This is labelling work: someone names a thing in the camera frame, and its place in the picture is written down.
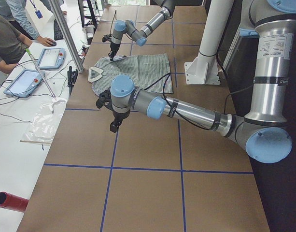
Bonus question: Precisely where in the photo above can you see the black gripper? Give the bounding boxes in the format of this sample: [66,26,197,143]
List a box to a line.
[110,110,130,132]
[108,42,120,60]

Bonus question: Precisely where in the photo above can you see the striped polo shirt white collar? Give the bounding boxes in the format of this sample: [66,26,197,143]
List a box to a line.
[87,53,174,95]

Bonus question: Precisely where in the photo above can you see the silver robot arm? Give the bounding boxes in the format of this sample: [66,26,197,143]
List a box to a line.
[103,0,176,61]
[106,0,296,163]

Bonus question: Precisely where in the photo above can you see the black keyboard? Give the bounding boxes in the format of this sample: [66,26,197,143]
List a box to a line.
[53,19,63,41]

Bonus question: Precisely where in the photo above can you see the far blue teach pendant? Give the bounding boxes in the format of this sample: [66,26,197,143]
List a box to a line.
[37,48,66,70]

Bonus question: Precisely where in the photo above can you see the blue teach pendant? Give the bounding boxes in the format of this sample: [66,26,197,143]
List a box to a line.
[37,48,66,70]
[3,69,43,98]

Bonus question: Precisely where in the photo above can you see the clear plastic bag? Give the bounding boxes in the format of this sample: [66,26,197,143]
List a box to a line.
[20,97,68,145]

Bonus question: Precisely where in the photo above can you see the near blue teach pendant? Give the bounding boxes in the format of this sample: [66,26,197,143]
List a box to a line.
[3,69,43,98]

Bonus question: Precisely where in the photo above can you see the seated person grey shirt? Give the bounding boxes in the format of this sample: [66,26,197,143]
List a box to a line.
[0,16,32,74]

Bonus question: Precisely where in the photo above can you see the standing person blue shirt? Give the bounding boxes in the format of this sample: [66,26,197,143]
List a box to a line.
[0,0,54,47]

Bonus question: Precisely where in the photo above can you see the red cylinder tube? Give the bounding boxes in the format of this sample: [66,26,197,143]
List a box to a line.
[0,192,29,213]

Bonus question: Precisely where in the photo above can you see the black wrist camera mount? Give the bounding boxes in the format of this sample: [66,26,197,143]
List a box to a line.
[96,89,113,111]
[102,33,112,43]

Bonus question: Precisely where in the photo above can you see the left black braided cable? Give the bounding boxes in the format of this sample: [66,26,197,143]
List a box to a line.
[138,72,233,131]

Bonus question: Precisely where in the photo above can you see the aluminium frame post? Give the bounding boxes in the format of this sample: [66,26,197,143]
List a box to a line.
[49,0,84,73]

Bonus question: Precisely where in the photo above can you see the white pedestal column with base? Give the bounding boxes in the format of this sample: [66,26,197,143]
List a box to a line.
[184,0,234,85]

